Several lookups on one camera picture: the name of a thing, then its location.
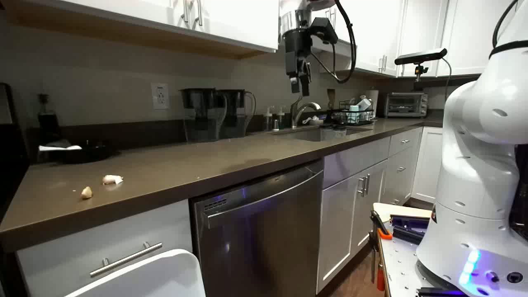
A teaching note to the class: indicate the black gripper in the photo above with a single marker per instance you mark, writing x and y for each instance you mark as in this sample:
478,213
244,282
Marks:
297,50

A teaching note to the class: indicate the large white garlic clove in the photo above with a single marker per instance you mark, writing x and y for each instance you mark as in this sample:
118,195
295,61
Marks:
112,179

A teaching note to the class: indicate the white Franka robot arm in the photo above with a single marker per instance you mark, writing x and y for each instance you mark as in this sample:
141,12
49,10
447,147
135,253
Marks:
478,165

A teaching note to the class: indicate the small garlic clove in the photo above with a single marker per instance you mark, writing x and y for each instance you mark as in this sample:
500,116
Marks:
85,192

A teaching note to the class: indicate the chrome sink faucet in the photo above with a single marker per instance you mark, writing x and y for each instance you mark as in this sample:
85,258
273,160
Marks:
303,111

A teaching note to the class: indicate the small soap bottle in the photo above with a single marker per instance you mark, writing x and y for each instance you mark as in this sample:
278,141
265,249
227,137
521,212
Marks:
269,119
280,119

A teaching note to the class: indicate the steel sink basin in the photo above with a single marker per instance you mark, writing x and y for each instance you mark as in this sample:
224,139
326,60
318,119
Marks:
318,134

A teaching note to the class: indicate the black dish rack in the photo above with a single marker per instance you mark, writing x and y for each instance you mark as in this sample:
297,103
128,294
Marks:
354,116

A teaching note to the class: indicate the black coffee maker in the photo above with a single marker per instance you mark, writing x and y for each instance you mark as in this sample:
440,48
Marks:
237,109
199,113

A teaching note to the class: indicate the silver toaster oven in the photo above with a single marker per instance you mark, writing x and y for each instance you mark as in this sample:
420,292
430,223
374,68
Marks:
405,104

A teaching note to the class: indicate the white sink base cabinet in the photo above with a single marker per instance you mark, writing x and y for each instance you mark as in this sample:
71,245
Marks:
351,208

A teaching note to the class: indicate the white corner upper cabinets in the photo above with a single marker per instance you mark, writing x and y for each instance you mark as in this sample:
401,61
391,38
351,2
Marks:
429,33

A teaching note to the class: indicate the white corner base cabinet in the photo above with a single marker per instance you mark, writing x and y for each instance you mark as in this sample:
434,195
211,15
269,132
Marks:
427,165

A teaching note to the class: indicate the stainless steel dishwasher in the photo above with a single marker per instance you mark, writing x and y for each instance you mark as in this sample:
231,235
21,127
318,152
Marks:
257,236

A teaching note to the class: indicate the black orange clamp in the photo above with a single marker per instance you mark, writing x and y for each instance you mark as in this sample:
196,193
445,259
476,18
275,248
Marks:
379,278
381,225

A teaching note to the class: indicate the robot mounting table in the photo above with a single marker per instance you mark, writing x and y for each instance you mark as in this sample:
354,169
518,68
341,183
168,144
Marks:
397,258

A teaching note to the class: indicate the black pan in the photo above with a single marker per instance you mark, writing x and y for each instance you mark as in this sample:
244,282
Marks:
90,152

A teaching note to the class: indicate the white paper napkin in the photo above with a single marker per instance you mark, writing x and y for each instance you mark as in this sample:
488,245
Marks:
59,147

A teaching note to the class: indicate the dark glass bottle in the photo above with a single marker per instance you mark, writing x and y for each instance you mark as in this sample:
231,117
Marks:
46,121

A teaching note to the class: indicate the white drawer cabinet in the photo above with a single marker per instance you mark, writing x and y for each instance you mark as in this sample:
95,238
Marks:
82,248

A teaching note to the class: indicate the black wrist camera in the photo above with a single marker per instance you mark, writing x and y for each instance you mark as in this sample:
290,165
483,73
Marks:
323,28

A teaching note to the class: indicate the black camera on stand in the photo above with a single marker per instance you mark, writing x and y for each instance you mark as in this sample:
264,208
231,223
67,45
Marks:
420,56

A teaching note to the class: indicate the white wall outlet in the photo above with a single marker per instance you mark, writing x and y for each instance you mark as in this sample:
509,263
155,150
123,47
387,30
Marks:
160,94

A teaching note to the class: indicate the white upper wall cabinet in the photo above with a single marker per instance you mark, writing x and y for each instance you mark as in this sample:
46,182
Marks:
137,22

